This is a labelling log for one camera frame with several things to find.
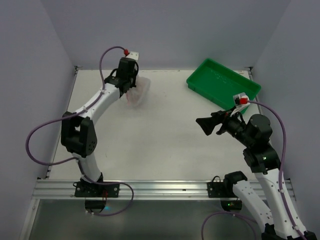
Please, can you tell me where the green plastic tray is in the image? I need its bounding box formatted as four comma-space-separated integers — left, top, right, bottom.
186, 58, 261, 110

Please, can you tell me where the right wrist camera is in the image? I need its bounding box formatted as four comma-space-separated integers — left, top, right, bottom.
230, 92, 250, 116

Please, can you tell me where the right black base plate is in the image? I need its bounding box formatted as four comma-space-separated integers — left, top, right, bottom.
206, 175, 236, 198

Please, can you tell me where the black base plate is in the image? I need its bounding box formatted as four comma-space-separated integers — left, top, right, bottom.
72, 180, 120, 198
206, 175, 236, 198

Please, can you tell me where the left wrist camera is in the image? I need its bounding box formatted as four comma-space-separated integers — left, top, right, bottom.
123, 48, 140, 61

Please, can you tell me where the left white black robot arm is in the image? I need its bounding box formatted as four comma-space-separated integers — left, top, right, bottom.
60, 57, 139, 185

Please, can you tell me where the white mesh laundry bag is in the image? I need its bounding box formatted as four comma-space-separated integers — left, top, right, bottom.
125, 76, 151, 107

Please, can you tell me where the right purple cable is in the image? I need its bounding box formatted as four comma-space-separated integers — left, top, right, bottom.
201, 99, 306, 240

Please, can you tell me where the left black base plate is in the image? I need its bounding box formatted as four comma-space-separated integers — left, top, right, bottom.
72, 180, 120, 198

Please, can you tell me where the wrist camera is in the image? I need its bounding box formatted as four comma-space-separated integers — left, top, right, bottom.
123, 48, 140, 61
230, 92, 250, 116

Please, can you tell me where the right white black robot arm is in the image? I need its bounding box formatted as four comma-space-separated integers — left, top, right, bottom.
195, 110, 317, 240

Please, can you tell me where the aluminium mounting rail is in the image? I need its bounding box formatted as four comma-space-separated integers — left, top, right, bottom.
31, 178, 296, 201

